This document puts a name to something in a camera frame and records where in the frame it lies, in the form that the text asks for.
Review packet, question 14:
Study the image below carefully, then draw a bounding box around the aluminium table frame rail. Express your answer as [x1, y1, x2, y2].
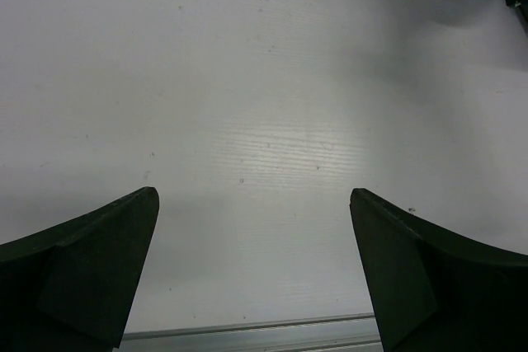
[118, 313, 383, 351]

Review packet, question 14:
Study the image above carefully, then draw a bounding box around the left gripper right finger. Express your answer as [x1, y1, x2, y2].
[350, 188, 527, 351]

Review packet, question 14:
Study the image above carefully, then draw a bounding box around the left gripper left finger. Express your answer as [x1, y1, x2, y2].
[1, 186, 159, 351]

